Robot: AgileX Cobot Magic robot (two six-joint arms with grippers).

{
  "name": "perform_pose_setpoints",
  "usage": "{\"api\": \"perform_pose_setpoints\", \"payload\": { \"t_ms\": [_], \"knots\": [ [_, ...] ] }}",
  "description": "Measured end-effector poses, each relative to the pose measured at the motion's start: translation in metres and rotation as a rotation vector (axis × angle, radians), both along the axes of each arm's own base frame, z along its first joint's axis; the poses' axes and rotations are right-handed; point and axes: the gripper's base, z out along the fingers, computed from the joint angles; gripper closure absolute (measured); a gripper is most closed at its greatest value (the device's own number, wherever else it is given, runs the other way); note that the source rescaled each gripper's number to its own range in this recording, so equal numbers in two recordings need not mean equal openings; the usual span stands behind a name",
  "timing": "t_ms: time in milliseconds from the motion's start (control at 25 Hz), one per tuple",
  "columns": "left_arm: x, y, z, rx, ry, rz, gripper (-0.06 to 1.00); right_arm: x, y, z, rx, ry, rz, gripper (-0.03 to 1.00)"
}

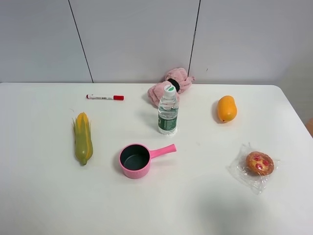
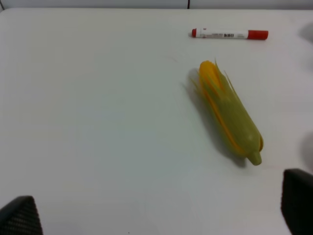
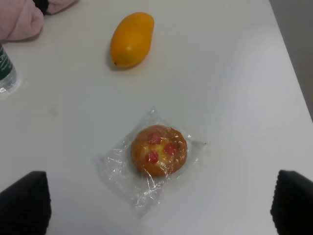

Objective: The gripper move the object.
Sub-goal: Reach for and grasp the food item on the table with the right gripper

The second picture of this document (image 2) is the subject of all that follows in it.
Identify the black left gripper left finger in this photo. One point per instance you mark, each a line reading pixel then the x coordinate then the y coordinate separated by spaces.
pixel 20 217

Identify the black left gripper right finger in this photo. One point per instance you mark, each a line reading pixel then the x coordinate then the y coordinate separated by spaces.
pixel 297 201

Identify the toy corn cob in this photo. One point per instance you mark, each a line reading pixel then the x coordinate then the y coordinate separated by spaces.
pixel 234 124

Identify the red white marker pen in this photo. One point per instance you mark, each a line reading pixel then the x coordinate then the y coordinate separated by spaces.
pixel 229 34

